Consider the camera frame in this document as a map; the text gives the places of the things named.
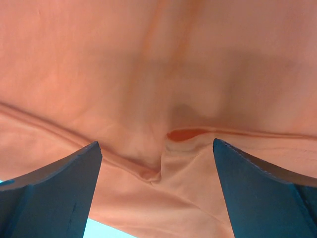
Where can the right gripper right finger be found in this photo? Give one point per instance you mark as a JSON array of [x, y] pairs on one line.
[[264, 200]]

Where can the orange t-shirt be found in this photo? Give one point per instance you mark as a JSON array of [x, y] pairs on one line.
[[155, 82]]

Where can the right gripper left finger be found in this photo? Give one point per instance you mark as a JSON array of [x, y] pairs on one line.
[[53, 201]]

